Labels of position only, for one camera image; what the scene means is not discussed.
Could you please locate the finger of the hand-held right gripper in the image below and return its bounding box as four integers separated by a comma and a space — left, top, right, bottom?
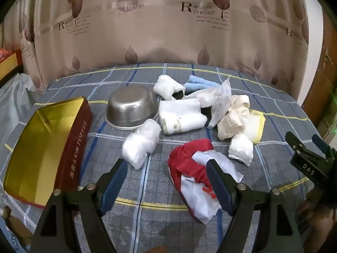
312, 134, 337, 160
285, 131, 304, 154

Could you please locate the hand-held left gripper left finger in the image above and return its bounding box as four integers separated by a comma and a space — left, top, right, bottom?
32, 159, 128, 253

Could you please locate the red and yellow box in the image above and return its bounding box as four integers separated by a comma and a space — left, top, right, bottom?
0, 48, 24, 83

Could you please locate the grey plaid tablecloth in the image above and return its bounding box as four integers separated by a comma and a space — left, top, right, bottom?
0, 63, 329, 253

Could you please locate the yellow edged white cloth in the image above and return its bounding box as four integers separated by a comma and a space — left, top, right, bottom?
247, 110, 266, 144

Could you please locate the beige leaf print curtain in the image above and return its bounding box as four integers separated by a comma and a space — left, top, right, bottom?
20, 0, 310, 95

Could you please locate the red and white cloth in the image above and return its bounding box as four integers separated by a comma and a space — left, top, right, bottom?
168, 138, 244, 225

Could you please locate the white fluffy towel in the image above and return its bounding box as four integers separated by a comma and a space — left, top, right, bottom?
122, 118, 162, 170

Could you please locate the white printed towel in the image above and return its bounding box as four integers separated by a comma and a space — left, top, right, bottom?
159, 98, 208, 134

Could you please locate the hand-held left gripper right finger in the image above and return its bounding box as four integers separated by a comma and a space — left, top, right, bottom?
206, 159, 306, 253

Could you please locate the person's right hand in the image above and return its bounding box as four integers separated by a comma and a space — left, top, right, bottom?
297, 188, 333, 243

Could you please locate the brown wooden door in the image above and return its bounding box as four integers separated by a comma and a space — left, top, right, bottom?
301, 7, 337, 143

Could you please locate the cream cloth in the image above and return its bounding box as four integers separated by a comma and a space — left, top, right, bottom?
217, 95, 250, 141

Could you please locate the red tin box gold inside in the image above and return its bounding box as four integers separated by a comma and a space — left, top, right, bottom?
3, 97, 93, 207

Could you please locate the white fluffy cloth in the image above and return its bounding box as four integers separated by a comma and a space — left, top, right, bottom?
153, 75, 185, 101

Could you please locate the clear plastic cover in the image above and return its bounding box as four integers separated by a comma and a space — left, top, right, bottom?
0, 72, 36, 148

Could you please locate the light blue cloth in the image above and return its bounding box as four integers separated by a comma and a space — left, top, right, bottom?
183, 75, 220, 95

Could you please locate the stainless steel bowl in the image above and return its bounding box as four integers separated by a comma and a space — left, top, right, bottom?
105, 85, 160, 130

